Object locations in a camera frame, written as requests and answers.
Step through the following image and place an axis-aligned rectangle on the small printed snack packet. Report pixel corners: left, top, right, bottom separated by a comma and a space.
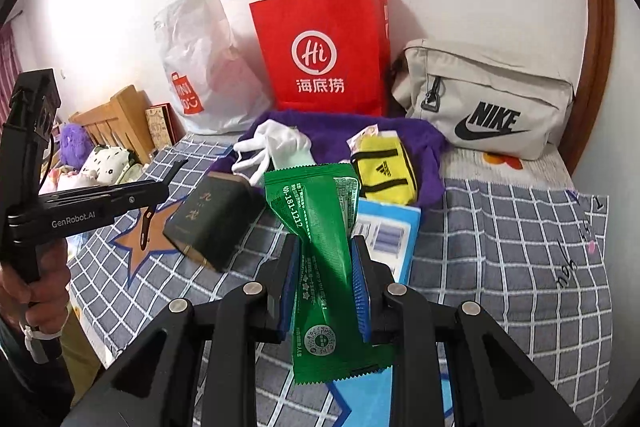
346, 123, 396, 154

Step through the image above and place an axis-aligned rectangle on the wooden headboard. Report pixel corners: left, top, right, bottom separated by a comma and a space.
67, 85, 155, 165

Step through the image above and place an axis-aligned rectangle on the person's left hand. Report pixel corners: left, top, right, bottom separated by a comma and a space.
0, 237, 72, 344

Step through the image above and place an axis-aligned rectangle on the purple fluffy towel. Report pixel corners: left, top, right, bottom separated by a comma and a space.
212, 109, 448, 208

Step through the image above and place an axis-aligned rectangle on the white flower-print sheet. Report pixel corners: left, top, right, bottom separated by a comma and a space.
442, 141, 576, 188

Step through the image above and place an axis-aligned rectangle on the white wrist strap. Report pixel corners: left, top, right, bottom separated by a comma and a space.
20, 321, 64, 364

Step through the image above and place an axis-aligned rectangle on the grey checked bedsheet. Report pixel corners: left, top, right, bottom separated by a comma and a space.
67, 132, 613, 427

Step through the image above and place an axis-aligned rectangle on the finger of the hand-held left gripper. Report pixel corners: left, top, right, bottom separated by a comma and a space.
136, 203, 157, 254
40, 158, 190, 208

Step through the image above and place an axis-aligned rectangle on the purple plush toy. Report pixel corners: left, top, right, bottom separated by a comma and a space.
59, 123, 94, 170

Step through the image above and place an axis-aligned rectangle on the green foil packet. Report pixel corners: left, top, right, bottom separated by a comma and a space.
263, 163, 396, 386

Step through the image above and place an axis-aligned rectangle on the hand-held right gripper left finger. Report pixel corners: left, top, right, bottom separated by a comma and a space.
60, 234, 303, 427

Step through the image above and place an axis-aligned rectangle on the white plastic bag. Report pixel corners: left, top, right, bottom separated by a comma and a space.
152, 0, 273, 135

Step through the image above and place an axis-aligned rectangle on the brown wooden bed board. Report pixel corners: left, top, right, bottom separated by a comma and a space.
570, 0, 616, 175

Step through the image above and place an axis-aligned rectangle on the dark green box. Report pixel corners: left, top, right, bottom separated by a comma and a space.
162, 172, 263, 272

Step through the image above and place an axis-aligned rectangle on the white spotted pillow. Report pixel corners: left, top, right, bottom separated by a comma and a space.
80, 146, 143, 185

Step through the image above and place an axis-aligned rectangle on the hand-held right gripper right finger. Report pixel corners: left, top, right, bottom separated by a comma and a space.
350, 236, 585, 427

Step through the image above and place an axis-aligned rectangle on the striped red curtain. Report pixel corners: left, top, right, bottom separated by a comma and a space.
0, 24, 23, 118

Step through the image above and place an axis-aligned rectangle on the beige canvas bag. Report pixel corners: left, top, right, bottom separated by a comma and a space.
391, 39, 576, 161

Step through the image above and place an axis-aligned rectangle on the yellow zip pouch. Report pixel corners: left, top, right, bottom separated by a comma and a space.
350, 134, 418, 208

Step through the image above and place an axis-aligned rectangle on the blue flat box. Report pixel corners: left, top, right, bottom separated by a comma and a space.
356, 199, 422, 285

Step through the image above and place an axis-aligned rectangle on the red paper bag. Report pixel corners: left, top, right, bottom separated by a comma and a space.
249, 0, 390, 118

